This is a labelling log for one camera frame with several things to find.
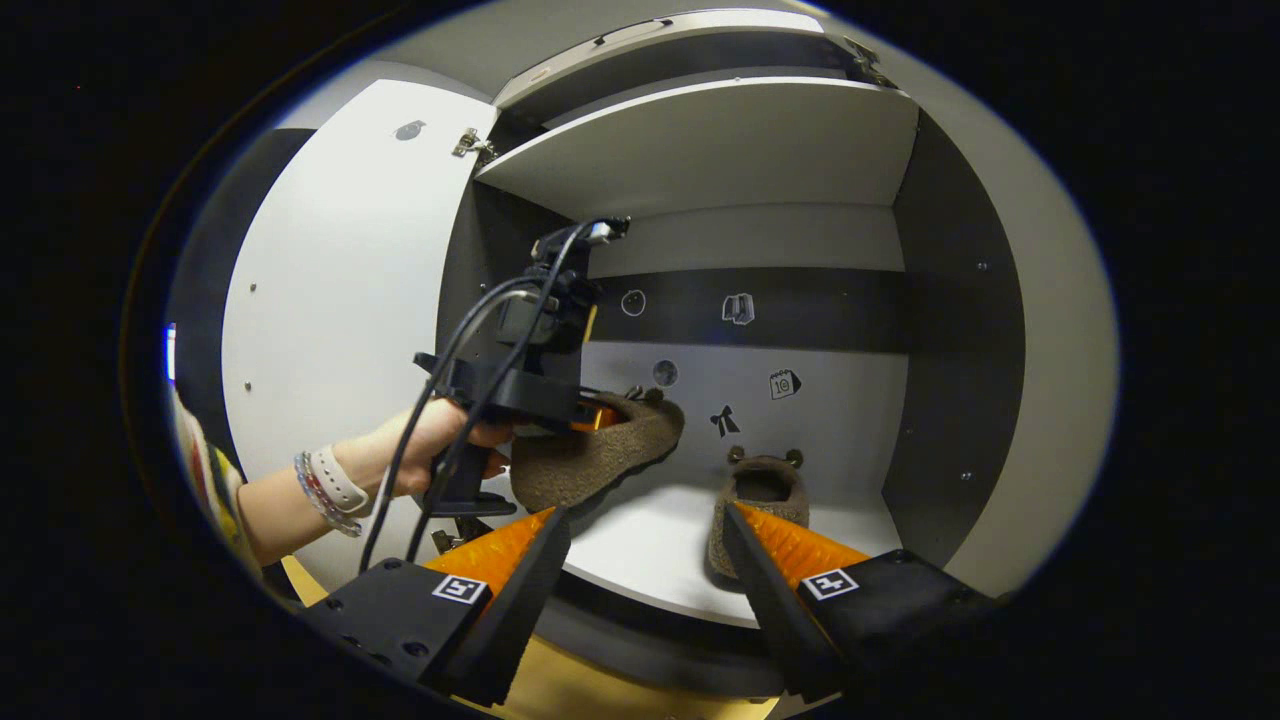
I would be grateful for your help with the brown fuzzy shoe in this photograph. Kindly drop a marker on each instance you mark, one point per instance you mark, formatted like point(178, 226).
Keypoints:
point(590, 465)
point(765, 490)

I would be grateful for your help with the white wrist watch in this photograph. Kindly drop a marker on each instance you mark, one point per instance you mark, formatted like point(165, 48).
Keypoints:
point(340, 485)

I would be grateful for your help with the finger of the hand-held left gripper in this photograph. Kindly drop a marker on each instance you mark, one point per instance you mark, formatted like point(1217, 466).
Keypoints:
point(595, 416)

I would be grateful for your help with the white shoe cabinet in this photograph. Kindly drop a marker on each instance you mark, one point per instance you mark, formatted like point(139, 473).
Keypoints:
point(830, 420)

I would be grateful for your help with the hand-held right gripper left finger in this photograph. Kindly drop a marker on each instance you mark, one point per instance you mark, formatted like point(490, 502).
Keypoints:
point(500, 620)

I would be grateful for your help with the white door with checkered sticker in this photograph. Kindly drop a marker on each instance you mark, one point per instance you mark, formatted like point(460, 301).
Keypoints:
point(340, 280)

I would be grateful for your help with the metal door hinge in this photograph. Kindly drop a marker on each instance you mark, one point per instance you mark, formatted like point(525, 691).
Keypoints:
point(866, 60)
point(470, 143)
point(446, 541)

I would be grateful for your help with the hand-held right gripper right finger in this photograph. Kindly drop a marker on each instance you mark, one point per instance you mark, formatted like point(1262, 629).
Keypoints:
point(780, 620)

